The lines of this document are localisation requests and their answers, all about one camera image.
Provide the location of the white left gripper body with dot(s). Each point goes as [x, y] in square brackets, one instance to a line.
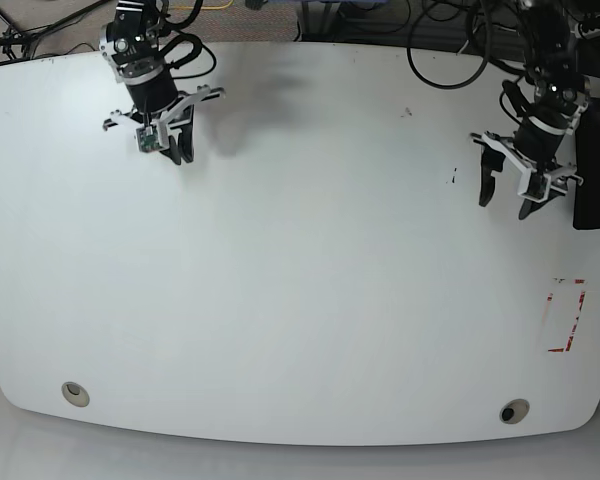
[560, 175]

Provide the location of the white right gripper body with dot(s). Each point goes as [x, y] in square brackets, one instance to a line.
[134, 119]

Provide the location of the black T-shirt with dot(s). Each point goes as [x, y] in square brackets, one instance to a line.
[587, 197]

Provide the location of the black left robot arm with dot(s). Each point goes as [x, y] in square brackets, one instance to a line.
[545, 98]

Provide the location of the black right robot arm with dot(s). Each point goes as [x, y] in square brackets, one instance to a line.
[143, 47]

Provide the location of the red tape rectangle marker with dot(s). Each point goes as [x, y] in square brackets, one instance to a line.
[564, 306]

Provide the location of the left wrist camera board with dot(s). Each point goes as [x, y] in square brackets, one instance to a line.
[534, 186]

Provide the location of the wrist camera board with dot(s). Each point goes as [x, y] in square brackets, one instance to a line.
[534, 186]
[148, 139]

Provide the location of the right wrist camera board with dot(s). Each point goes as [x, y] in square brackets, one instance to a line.
[148, 139]

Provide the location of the right table cable grommet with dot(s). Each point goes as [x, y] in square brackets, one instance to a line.
[514, 411]

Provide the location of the table cable grommet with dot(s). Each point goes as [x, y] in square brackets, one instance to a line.
[75, 394]
[514, 411]

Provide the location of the left table cable grommet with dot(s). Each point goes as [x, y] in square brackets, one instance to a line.
[75, 394]

